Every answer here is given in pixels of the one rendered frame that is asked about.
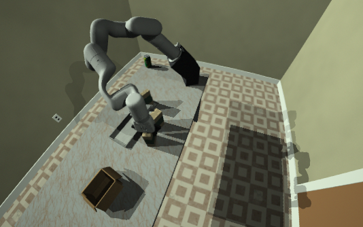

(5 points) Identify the green drink can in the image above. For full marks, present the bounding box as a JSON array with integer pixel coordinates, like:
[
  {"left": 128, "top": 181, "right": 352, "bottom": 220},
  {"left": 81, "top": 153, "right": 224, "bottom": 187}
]
[{"left": 144, "top": 55, "right": 152, "bottom": 68}]

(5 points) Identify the open brown cardboard box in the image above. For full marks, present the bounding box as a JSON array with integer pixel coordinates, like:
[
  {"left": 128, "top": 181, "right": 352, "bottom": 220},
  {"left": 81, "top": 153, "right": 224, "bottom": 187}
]
[{"left": 81, "top": 167, "right": 124, "bottom": 212}]

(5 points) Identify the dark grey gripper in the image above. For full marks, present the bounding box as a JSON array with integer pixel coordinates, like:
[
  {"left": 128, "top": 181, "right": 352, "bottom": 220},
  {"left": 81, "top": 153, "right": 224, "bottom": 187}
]
[{"left": 131, "top": 115, "right": 161, "bottom": 136}]

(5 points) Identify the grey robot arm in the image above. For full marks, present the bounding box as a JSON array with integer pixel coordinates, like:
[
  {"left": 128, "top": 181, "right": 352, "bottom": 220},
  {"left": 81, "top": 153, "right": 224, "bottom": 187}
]
[{"left": 84, "top": 16, "right": 182, "bottom": 124}]

